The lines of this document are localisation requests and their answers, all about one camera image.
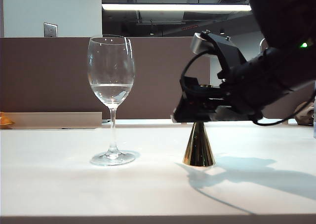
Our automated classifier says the grey wall switch plate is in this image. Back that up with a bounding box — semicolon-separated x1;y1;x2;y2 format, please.
43;22;58;38

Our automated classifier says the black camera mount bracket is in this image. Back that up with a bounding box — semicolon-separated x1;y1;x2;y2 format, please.
201;30;247;72

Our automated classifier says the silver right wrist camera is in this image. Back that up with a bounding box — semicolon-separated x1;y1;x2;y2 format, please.
190;32;213;55

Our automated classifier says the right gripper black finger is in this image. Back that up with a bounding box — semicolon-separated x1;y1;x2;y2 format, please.
172;75;231;123

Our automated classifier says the orange round object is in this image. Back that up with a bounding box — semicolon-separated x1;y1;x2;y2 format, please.
0;112;15;129

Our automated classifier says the gold double-cone jigger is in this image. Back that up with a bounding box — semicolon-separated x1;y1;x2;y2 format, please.
182;84;216;167

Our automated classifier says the black looping arm cable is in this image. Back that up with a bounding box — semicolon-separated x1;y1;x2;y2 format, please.
251;90;316;126

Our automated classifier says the wide brown desk partition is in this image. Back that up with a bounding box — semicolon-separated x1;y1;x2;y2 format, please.
0;36;211;120

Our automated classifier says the beige cable tray rail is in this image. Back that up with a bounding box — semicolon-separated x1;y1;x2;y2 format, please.
0;111;103;130

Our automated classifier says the thin black camera cable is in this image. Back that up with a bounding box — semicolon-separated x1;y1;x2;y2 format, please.
181;51;210;86

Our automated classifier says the crumpled brown bag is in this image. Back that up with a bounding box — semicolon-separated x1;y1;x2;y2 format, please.
295;102;316;125

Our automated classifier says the clear stemmed wine glass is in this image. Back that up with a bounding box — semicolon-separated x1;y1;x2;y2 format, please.
86;34;136;167

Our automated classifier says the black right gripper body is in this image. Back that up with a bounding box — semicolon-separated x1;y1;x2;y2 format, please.
214;48;289;121

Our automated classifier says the long white ceiling light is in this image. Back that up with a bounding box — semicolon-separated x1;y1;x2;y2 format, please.
101;3;252;12

